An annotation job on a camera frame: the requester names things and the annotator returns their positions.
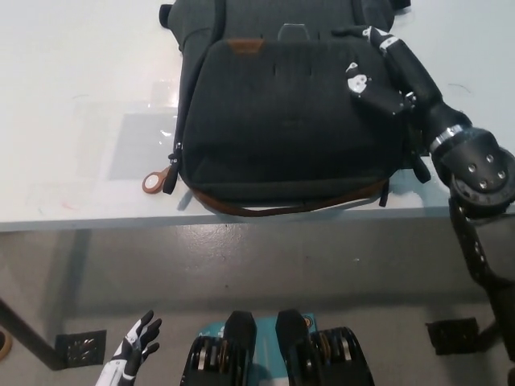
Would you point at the black taped right hand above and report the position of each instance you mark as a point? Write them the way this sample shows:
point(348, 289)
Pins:
point(414, 86)

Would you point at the white and black left hand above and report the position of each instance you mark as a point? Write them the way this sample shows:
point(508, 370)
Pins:
point(138, 337)

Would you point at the dark grey canvas backpack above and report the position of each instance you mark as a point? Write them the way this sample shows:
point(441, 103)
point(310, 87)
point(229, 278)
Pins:
point(273, 120)

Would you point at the thin black thread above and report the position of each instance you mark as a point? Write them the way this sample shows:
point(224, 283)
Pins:
point(458, 87)

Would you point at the black perforated foot plate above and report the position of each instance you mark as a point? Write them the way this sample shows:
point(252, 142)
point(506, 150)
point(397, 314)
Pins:
point(80, 346)
point(452, 337)

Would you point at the dark metal table leg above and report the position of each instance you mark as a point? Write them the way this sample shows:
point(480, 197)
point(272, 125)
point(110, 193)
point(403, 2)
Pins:
point(489, 337)
point(26, 327)

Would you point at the brown tape roll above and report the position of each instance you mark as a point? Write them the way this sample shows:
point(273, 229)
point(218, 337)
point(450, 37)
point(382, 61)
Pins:
point(5, 346)

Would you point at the round brown leather tag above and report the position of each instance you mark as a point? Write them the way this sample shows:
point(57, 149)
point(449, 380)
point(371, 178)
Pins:
point(152, 183)

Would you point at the clear plastic sheet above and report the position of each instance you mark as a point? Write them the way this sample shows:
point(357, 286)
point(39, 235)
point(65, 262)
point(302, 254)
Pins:
point(137, 140)

